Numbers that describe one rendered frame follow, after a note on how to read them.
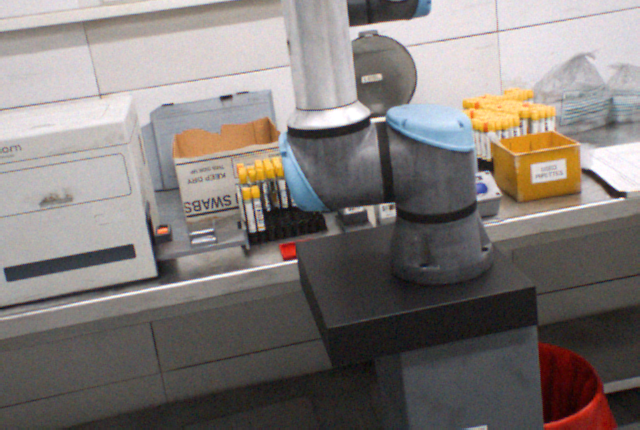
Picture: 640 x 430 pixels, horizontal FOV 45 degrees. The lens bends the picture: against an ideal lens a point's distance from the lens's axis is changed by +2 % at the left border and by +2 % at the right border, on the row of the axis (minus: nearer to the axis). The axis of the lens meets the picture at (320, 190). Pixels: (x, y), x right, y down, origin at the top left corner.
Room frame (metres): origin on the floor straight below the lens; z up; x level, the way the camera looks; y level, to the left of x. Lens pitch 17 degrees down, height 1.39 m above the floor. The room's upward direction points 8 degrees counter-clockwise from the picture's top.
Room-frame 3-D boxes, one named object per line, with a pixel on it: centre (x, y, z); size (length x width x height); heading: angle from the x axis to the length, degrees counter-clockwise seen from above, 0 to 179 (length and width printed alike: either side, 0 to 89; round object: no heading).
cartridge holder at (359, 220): (1.43, -0.06, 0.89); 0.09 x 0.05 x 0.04; 10
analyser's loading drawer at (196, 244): (1.35, 0.25, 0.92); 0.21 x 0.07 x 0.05; 98
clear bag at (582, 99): (1.97, -0.67, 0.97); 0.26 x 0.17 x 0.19; 114
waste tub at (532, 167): (1.50, -0.44, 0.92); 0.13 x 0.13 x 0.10; 5
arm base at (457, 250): (1.04, -0.16, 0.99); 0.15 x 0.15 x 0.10
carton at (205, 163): (1.75, 0.20, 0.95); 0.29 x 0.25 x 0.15; 8
